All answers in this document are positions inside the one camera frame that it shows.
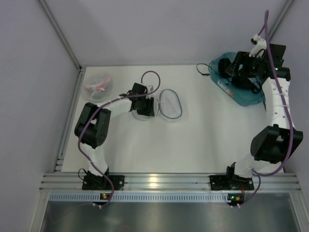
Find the black bra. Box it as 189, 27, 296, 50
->
218, 58, 262, 94

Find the blue-trimmed white mesh laundry bag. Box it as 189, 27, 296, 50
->
132, 89, 183, 121

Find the thin black cable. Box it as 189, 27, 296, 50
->
197, 62, 214, 78

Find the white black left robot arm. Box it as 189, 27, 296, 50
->
74, 83, 155, 177

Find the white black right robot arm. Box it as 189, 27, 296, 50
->
226, 44, 303, 184

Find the teal plastic tray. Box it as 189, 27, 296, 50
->
208, 52, 265, 106

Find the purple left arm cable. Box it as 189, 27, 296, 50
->
77, 71, 162, 207

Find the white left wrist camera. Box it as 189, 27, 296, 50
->
145, 85, 154, 94

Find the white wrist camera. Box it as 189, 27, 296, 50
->
145, 85, 154, 94
249, 34, 267, 58

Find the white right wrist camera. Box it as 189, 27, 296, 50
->
249, 34, 267, 58

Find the right aluminium corner post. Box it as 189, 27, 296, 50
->
251, 0, 296, 65

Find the aluminium corner post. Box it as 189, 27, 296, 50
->
251, 0, 296, 65
37, 0, 82, 71

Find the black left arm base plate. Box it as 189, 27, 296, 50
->
82, 174, 125, 190

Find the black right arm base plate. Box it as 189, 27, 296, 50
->
210, 174, 254, 191

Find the left aluminium corner post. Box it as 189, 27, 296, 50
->
37, 0, 82, 71

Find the aluminium front rail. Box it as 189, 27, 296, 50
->
39, 172, 301, 193

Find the white slotted cable duct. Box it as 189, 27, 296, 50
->
49, 192, 243, 203

